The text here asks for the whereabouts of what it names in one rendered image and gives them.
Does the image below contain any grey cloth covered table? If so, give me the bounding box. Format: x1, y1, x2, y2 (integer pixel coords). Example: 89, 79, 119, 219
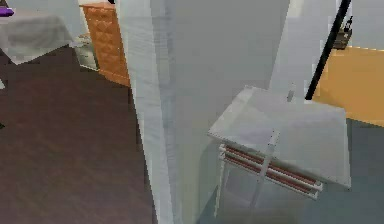
0, 8, 75, 66

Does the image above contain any black floor lamp pole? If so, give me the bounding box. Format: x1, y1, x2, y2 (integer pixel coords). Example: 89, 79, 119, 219
304, 0, 353, 101

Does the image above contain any dark small statue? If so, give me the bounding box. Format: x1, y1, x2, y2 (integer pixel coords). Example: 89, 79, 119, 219
333, 15, 354, 51

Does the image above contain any white side table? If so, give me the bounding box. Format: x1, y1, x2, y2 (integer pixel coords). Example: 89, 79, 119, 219
207, 84, 352, 224

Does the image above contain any purple object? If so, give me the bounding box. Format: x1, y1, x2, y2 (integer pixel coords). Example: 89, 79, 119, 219
0, 7, 16, 18

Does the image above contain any orange wooden dresser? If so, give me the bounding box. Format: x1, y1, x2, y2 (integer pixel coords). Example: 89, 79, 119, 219
79, 1, 132, 88

